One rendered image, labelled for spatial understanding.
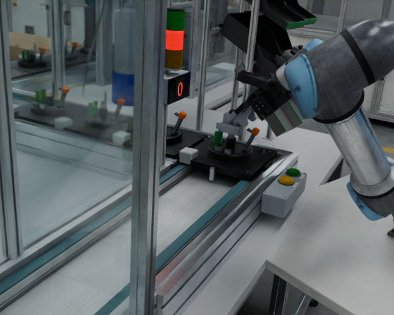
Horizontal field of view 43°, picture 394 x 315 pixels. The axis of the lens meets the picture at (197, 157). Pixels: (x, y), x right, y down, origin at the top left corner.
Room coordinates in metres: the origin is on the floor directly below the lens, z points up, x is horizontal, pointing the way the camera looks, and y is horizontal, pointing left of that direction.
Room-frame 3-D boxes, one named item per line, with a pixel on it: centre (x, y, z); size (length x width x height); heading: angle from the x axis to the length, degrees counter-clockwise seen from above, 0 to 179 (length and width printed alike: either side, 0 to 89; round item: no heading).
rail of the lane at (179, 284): (1.18, -0.12, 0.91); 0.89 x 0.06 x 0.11; 155
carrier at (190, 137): (1.60, 0.13, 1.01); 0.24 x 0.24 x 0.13; 65
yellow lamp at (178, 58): (1.37, 0.08, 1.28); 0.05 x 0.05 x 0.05
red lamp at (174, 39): (1.37, 0.08, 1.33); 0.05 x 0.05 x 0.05
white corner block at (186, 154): (1.45, 0.03, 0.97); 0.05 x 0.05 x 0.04; 65
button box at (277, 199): (1.32, -0.26, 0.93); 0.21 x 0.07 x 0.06; 155
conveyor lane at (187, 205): (1.23, 0.05, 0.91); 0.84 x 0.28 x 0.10; 155
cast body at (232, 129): (1.50, -0.09, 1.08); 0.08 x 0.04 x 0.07; 65
